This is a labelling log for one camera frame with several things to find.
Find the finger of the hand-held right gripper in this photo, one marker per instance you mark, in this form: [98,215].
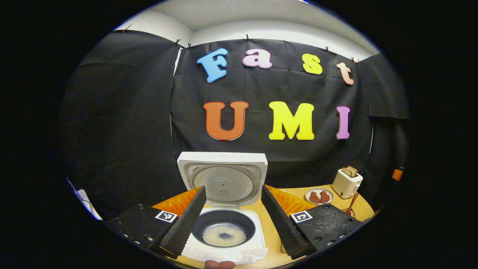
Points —
[397,175]

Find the toast slice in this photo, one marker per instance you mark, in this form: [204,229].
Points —
[347,172]
[353,170]

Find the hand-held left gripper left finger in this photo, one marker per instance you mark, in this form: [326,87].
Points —
[186,224]

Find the white rice cooker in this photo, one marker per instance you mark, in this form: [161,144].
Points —
[224,179]

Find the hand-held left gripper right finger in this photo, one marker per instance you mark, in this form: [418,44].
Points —
[280,224]

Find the brown meat piece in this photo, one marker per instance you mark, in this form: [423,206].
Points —
[314,197]
[325,196]

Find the round white plate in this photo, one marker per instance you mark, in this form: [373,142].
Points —
[318,189]

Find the white side desk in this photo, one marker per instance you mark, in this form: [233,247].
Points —
[87,203]

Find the white toaster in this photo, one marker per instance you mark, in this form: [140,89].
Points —
[345,185]

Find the brown wooden spoon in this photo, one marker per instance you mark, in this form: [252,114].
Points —
[353,201]

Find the black backdrop cloth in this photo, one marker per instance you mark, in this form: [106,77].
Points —
[130,130]

